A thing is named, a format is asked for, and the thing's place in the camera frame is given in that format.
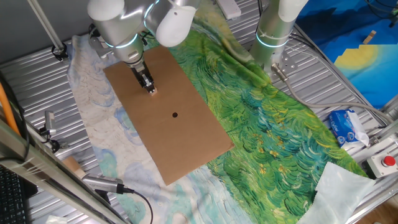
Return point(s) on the small wooden cube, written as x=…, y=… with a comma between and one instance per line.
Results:
x=154, y=93

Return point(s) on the painted landscape print cloth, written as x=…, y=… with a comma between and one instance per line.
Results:
x=248, y=109

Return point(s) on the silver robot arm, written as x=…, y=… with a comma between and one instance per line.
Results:
x=118, y=25

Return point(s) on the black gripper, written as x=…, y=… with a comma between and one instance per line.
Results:
x=140, y=72

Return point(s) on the wrist camera mounting bracket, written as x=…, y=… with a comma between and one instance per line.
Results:
x=99, y=46

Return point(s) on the silver metal pole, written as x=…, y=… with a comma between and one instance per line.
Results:
x=46, y=26

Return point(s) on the emergency stop button box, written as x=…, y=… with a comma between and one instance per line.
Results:
x=377, y=165

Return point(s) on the pale green cloth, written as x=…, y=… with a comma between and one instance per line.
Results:
x=335, y=196

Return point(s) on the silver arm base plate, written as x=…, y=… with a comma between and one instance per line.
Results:
x=289, y=63

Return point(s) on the brown cardboard sheet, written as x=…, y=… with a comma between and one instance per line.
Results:
x=174, y=140

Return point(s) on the large wooden cube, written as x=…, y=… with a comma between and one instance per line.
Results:
x=72, y=164

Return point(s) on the blue tissue pack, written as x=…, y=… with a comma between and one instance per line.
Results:
x=342, y=127

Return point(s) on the black keyboard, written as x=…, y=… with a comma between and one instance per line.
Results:
x=12, y=199

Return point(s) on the silver depth camera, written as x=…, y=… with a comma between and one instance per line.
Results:
x=102, y=183

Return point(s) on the aluminium table edge rail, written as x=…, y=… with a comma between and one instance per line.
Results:
x=387, y=144

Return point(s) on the blue painted backdrop cloth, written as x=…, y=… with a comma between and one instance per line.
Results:
x=342, y=25

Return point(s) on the aluminium frame beam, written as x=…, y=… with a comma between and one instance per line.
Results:
x=46, y=174

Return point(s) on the black pole clamp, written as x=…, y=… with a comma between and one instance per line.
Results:
x=59, y=53

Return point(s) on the white power strip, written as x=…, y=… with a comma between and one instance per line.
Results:
x=230, y=8

